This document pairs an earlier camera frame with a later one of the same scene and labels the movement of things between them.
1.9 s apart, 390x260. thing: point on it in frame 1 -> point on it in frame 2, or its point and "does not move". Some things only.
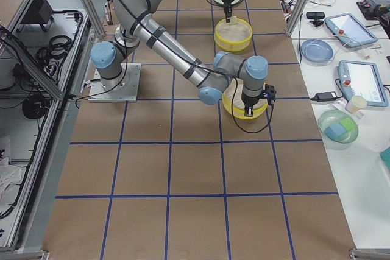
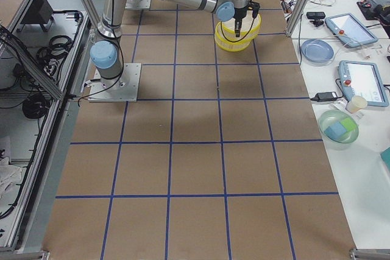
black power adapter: [325, 96] does not move
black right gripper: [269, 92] -> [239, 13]
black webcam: [317, 16] does not move
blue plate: [316, 50] does not move
